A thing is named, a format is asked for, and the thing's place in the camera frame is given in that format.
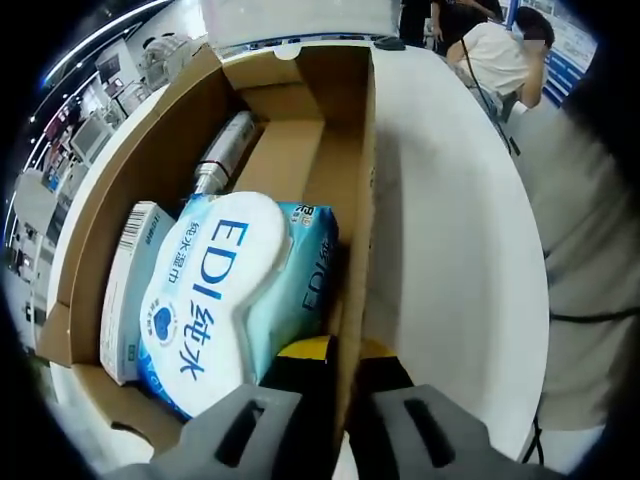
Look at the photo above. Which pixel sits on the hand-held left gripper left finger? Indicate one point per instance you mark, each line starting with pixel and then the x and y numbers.
pixel 290 425

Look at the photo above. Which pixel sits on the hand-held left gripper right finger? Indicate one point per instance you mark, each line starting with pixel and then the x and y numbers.
pixel 390 440

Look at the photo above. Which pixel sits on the light blue wet wipes pack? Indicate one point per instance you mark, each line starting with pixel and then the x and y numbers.
pixel 215 280

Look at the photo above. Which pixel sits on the small white carton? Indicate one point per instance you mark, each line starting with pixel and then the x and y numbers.
pixel 120 310

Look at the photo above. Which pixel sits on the brown cardboard shoe box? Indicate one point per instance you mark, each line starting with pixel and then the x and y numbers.
pixel 280 165

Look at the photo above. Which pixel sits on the silver bottle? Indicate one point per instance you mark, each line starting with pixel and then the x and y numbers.
pixel 225 150

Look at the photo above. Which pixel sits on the person's light trousers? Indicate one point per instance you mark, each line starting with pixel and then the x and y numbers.
pixel 590 240

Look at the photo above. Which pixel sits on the black rounded object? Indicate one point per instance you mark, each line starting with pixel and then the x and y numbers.
pixel 390 42

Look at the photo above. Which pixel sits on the person's black shirt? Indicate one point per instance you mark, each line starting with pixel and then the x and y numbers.
pixel 620 110

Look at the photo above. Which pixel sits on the blue wall poster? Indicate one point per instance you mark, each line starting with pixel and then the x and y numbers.
pixel 570 65

